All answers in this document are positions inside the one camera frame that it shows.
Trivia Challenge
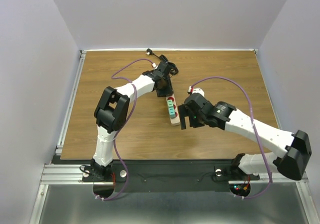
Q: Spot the teal plug adapter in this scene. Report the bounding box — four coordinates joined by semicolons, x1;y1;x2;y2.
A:
168;108;176;119

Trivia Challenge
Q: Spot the white power strip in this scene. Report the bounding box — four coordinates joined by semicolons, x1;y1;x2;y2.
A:
166;94;180;126

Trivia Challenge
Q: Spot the green plug adapter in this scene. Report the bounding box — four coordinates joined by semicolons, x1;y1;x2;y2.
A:
167;99;175;110

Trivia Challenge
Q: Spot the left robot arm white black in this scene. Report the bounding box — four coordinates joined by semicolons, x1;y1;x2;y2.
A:
90;61;176;181

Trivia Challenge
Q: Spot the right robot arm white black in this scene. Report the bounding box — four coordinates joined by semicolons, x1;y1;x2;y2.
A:
178;92;312;181

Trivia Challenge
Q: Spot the black power cord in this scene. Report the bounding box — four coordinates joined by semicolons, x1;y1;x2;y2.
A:
152;52;180;76

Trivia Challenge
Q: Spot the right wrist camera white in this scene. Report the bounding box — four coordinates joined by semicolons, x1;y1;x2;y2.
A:
187;86;205;97

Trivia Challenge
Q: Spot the black wall plug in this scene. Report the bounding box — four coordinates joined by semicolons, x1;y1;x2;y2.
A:
145;48;153;56

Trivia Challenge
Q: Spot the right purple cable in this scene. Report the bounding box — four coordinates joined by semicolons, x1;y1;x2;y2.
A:
188;76;274;200

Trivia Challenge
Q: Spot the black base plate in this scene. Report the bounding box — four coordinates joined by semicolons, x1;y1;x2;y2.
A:
81;159;259;196

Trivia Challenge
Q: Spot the aluminium frame rail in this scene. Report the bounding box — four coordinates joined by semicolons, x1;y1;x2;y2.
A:
40;164;83;185

